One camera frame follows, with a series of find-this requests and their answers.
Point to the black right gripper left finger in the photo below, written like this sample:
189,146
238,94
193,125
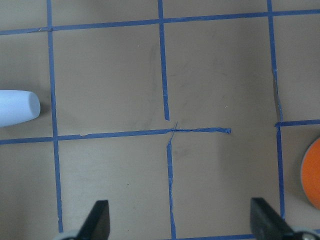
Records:
95,227

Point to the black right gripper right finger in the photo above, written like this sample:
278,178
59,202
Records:
267,224

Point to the light blue cup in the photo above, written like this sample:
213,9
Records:
18,106

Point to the orange canister with metal lid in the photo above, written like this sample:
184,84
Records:
310,173

